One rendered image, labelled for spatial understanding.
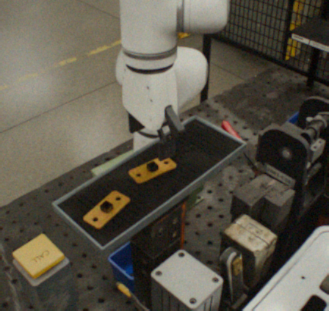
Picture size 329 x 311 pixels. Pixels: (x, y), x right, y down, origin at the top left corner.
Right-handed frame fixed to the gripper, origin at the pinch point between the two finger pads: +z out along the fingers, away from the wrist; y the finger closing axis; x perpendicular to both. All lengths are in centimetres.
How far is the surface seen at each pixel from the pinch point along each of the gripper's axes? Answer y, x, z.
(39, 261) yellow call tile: 7.9, -26.0, 7.2
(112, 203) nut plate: 3.6, -10.4, 6.8
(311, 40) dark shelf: -39, 96, 21
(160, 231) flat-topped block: 5.3, -1.8, 18.3
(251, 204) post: 13.1, 13.9, 13.5
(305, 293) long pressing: 30.4, 13.8, 23.1
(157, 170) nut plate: 0.9, 0.6, 6.9
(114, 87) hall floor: -200, 96, 124
